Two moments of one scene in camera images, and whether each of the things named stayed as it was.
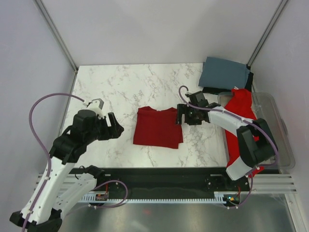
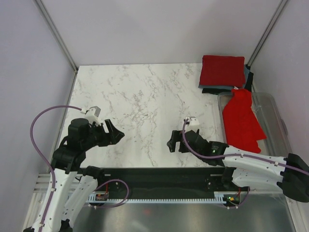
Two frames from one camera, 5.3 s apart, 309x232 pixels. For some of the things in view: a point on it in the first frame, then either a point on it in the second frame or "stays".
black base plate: (170, 182) stays
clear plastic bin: (267, 108) stays
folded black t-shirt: (248, 85) stays
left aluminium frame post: (57, 35) stays
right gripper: (181, 109) to (175, 137)
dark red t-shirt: (157, 128) to (222, 71)
